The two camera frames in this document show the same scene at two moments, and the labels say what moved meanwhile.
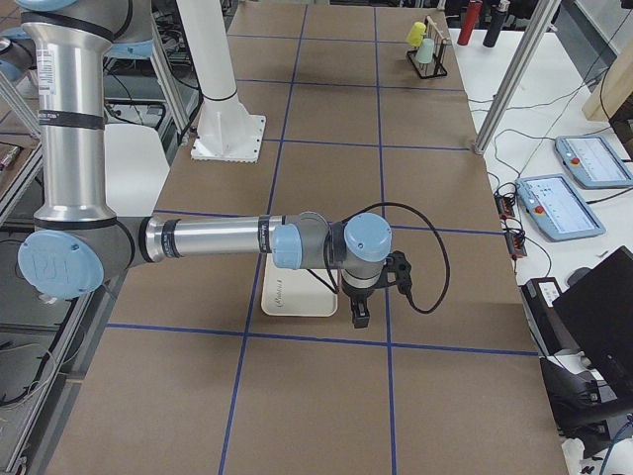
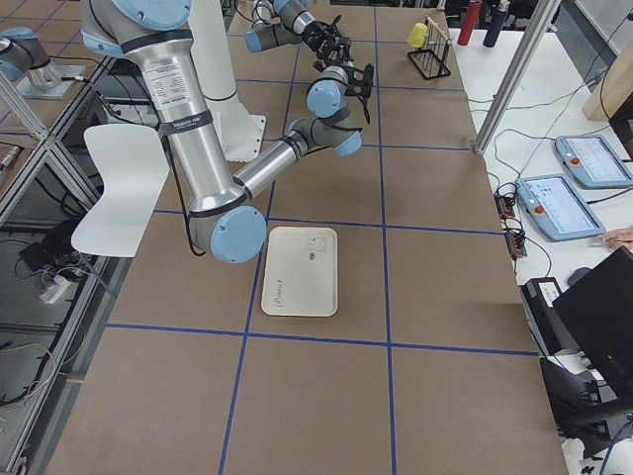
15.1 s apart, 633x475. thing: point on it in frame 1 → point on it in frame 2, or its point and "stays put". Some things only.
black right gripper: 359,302 → 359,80
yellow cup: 415,35 stays put
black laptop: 598,311 stays put
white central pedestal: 227,132 stays put
